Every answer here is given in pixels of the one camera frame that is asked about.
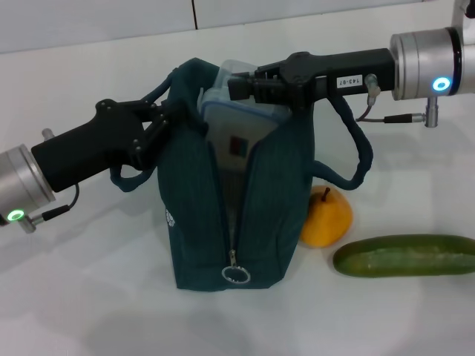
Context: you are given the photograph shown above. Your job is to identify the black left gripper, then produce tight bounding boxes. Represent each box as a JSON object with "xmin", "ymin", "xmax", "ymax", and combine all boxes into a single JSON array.
[{"xmin": 30, "ymin": 99, "xmax": 186, "ymax": 193}]

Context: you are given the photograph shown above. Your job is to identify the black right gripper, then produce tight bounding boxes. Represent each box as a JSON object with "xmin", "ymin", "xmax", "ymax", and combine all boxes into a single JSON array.
[{"xmin": 228, "ymin": 47, "xmax": 396, "ymax": 112}]

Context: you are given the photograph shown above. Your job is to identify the clear blue-rimmed food container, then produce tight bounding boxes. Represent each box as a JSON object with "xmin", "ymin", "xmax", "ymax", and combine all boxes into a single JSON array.
[{"xmin": 202, "ymin": 58, "xmax": 292, "ymax": 174}]

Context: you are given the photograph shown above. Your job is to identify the dark teal fabric bag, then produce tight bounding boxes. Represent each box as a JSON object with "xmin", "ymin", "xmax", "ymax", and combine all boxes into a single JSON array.
[{"xmin": 111, "ymin": 57, "xmax": 374, "ymax": 292}]

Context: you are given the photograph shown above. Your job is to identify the green cucumber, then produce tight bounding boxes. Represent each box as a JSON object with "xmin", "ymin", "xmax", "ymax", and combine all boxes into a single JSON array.
[{"xmin": 332, "ymin": 234, "xmax": 475, "ymax": 278}]

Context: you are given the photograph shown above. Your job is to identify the orange pear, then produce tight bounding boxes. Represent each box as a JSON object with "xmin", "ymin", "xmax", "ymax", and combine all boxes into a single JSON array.
[{"xmin": 299, "ymin": 186, "xmax": 353, "ymax": 248}]

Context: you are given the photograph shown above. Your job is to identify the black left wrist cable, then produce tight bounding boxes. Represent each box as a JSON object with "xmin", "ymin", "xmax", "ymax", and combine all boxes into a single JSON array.
[{"xmin": 42, "ymin": 183, "xmax": 81, "ymax": 223}]

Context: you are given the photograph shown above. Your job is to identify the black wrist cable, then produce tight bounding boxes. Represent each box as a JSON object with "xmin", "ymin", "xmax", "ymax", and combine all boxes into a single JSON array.
[
  {"xmin": 355, "ymin": 73, "xmax": 428, "ymax": 124},
  {"xmin": 42, "ymin": 183, "xmax": 81, "ymax": 223}
]

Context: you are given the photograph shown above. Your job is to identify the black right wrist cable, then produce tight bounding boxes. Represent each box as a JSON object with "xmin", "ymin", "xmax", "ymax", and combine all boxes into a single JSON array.
[{"xmin": 355, "ymin": 73, "xmax": 428, "ymax": 124}]

